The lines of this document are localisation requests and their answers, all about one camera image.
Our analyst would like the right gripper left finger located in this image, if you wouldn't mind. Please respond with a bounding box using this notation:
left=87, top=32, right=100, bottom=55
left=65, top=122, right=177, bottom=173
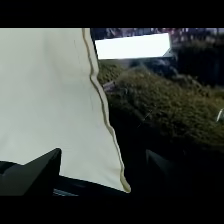
left=0, top=147, right=63, bottom=197

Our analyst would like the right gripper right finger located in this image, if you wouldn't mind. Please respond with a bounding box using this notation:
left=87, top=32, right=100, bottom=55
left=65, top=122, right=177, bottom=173
left=145, top=148, right=224, bottom=197

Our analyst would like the cream white garment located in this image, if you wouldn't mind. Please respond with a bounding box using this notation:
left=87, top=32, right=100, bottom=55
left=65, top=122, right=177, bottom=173
left=0, top=27, right=132, bottom=194

